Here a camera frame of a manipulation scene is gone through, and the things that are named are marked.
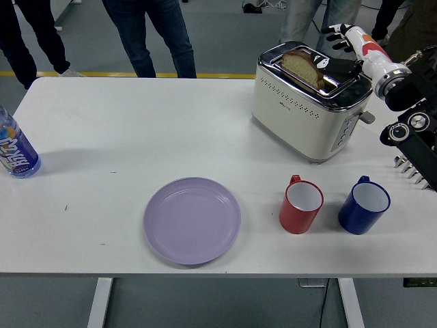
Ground red enamel mug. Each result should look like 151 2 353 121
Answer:
278 174 324 234

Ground blue enamel mug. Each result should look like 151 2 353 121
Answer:
337 175 391 236

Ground lilac round plate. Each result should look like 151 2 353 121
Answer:
142 176 242 266

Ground silver metal toast rack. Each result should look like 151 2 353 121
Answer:
394 155 427 189

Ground white table leg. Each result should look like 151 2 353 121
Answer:
86 277 114 328
337 277 365 328

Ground person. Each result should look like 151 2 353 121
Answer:
371 0 406 45
0 0 86 90
101 0 198 79
278 0 363 52
384 0 437 66

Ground brown-crusted bread slice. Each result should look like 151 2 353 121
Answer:
281 47 328 90

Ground clear bottle with blue label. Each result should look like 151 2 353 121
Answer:
0 105 42 179

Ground black table control panel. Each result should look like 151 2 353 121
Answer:
401 277 437 288

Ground white floor cables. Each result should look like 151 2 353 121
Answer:
261 0 291 10

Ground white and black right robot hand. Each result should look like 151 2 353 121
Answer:
312 23 406 86

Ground cream toaster with chrome top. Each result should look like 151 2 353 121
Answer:
250 40 376 166

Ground black cable under table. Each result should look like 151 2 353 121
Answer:
317 278 330 328

